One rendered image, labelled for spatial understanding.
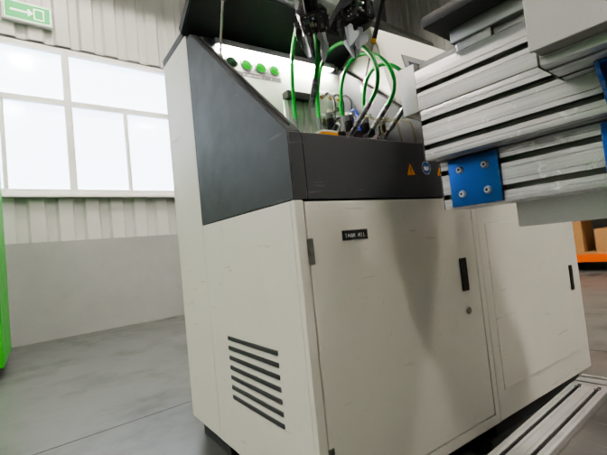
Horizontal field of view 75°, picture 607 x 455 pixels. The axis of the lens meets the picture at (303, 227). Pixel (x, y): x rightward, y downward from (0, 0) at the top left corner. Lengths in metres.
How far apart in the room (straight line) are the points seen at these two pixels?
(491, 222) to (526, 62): 0.85
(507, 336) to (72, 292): 4.25
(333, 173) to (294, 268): 0.25
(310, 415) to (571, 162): 0.71
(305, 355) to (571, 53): 0.72
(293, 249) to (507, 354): 0.88
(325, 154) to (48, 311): 4.20
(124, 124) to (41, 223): 1.45
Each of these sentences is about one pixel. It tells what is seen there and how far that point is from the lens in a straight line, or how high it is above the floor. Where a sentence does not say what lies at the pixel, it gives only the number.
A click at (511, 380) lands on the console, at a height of 0.18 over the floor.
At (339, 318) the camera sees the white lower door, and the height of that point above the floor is 0.51.
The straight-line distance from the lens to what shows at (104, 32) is 5.72.
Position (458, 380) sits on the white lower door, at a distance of 1.32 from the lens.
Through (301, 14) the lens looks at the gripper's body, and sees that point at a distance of 1.16.
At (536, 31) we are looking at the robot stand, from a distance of 0.57.
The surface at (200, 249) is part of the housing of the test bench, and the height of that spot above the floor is 0.71.
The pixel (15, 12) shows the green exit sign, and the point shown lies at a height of 3.38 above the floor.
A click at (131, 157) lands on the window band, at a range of 5.27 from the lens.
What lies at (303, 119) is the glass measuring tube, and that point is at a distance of 1.65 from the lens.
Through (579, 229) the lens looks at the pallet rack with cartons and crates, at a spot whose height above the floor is 0.54.
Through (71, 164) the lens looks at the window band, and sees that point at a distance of 5.03.
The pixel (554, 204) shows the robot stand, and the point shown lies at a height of 0.71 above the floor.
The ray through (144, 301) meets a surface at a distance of 5.09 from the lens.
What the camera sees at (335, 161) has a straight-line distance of 0.99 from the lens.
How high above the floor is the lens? 0.68
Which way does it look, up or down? 3 degrees up
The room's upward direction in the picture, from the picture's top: 6 degrees counter-clockwise
